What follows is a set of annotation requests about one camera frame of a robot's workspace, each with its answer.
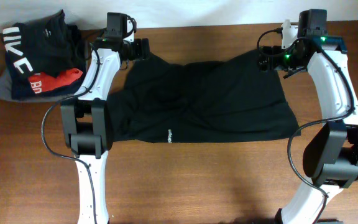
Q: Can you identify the black t-shirt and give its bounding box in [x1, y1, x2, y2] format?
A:
[107, 50, 298, 143]

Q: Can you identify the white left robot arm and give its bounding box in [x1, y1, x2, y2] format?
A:
[60, 38, 150, 223]

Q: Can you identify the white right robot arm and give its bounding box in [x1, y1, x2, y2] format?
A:
[257, 35, 358, 223]

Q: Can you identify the black folded shirt on top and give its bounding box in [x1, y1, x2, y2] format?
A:
[15, 10, 83, 78]

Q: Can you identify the red folded shirt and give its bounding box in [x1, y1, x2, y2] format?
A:
[27, 68, 83, 95]

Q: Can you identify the navy shirt with white letters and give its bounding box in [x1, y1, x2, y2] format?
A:
[2, 21, 85, 100]

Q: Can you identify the grey folded shirt at bottom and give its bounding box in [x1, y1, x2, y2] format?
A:
[0, 40, 90, 103]

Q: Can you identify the white back board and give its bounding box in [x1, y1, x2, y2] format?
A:
[0, 0, 358, 32]

